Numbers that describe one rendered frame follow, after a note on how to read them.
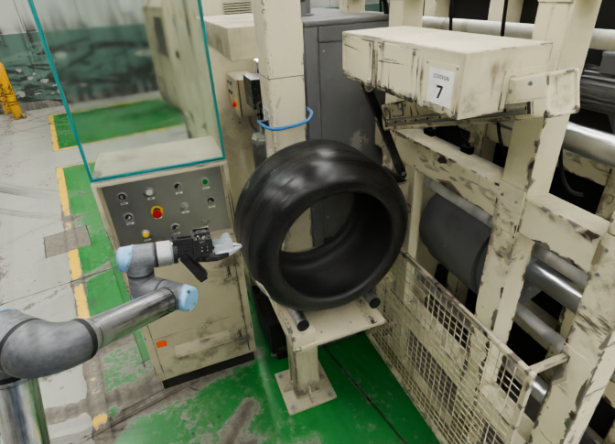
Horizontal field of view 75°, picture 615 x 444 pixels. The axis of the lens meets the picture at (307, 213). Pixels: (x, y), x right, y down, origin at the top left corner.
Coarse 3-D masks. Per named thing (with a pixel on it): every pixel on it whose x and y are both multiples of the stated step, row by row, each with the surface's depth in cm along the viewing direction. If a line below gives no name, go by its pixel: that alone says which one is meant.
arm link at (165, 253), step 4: (156, 244) 118; (160, 244) 118; (164, 244) 119; (168, 244) 119; (156, 248) 117; (160, 248) 118; (164, 248) 118; (168, 248) 118; (160, 252) 117; (164, 252) 118; (168, 252) 118; (172, 252) 119; (160, 256) 117; (164, 256) 118; (168, 256) 118; (172, 256) 119; (160, 260) 117; (164, 260) 118; (168, 260) 118; (172, 260) 120; (160, 264) 118; (164, 264) 119; (168, 264) 120; (172, 264) 121
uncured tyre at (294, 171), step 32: (288, 160) 125; (320, 160) 119; (352, 160) 121; (256, 192) 124; (288, 192) 116; (320, 192) 117; (352, 192) 159; (384, 192) 126; (256, 224) 119; (288, 224) 118; (352, 224) 163; (384, 224) 153; (256, 256) 122; (288, 256) 159; (320, 256) 164; (352, 256) 162; (384, 256) 140; (288, 288) 129; (320, 288) 154; (352, 288) 141
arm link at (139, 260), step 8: (120, 248) 116; (128, 248) 116; (136, 248) 116; (144, 248) 117; (152, 248) 117; (120, 256) 114; (128, 256) 114; (136, 256) 115; (144, 256) 116; (152, 256) 116; (120, 264) 114; (128, 264) 114; (136, 264) 115; (144, 264) 116; (152, 264) 117; (120, 272) 116; (128, 272) 117; (136, 272) 116; (144, 272) 117
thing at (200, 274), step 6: (180, 258) 122; (186, 258) 122; (186, 264) 123; (192, 264) 123; (198, 264) 127; (192, 270) 124; (198, 270) 125; (204, 270) 128; (198, 276) 126; (204, 276) 127
